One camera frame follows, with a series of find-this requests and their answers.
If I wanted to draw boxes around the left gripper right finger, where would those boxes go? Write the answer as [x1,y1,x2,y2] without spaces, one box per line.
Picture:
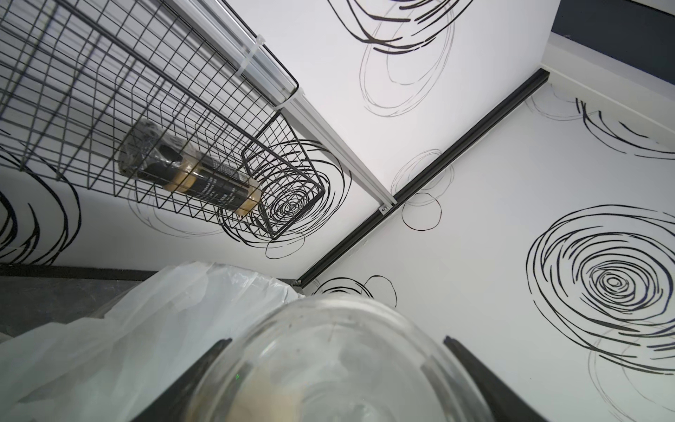
[444,336,546,422]

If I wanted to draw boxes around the bottle in wire basket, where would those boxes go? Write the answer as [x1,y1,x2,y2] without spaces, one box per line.
[118,120,263,217]

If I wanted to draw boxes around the white trash bag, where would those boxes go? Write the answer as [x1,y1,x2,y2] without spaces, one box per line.
[1,262,299,421]

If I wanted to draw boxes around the black wire wall basket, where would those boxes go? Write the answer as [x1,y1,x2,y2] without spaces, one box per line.
[1,1,330,245]

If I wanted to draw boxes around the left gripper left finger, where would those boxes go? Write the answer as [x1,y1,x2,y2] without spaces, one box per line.
[133,339,232,422]

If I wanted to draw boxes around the rice jar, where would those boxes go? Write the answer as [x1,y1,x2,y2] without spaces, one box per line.
[186,295,492,421]

